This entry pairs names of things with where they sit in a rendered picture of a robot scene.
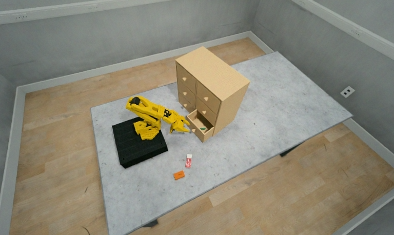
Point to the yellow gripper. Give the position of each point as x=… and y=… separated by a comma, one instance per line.
x=178, y=125

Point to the red and white eraser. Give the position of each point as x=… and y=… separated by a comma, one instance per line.
x=188, y=162

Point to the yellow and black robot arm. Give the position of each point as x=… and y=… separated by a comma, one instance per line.
x=143, y=108

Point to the tan wooden chest of drawers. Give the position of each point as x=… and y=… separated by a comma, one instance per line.
x=219, y=78

